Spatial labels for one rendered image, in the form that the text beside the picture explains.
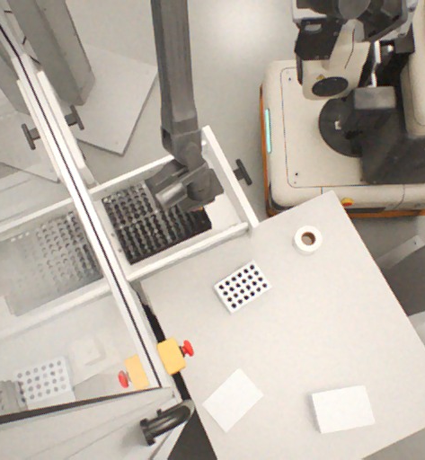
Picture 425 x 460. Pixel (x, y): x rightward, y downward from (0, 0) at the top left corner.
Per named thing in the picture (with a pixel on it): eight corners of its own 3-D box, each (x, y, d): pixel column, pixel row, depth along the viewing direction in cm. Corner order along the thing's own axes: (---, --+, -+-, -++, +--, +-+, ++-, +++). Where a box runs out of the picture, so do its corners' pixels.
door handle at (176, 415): (190, 393, 69) (183, 398, 51) (199, 411, 69) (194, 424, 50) (157, 409, 69) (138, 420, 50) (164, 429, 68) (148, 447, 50)
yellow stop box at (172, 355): (177, 337, 122) (175, 335, 115) (190, 366, 120) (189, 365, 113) (158, 347, 122) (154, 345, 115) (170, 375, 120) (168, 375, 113)
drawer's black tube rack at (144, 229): (183, 173, 133) (182, 163, 127) (212, 231, 129) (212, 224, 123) (105, 207, 131) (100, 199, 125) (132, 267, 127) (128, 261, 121)
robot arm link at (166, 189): (196, 140, 95) (177, 126, 101) (145, 174, 93) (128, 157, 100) (217, 188, 102) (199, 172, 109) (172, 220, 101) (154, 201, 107)
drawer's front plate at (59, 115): (55, 93, 142) (41, 69, 131) (95, 182, 135) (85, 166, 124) (48, 95, 142) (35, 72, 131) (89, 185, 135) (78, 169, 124)
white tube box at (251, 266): (252, 262, 134) (253, 260, 131) (270, 288, 133) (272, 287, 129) (213, 287, 133) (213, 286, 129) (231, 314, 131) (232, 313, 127)
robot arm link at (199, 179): (214, 169, 100) (198, 148, 102) (186, 189, 99) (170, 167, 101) (215, 182, 107) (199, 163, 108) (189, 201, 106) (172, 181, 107)
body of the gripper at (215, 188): (225, 194, 113) (225, 181, 106) (183, 213, 112) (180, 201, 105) (212, 170, 115) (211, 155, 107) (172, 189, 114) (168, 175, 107)
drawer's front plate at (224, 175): (208, 144, 137) (208, 124, 127) (255, 237, 130) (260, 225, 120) (202, 146, 137) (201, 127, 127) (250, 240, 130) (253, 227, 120)
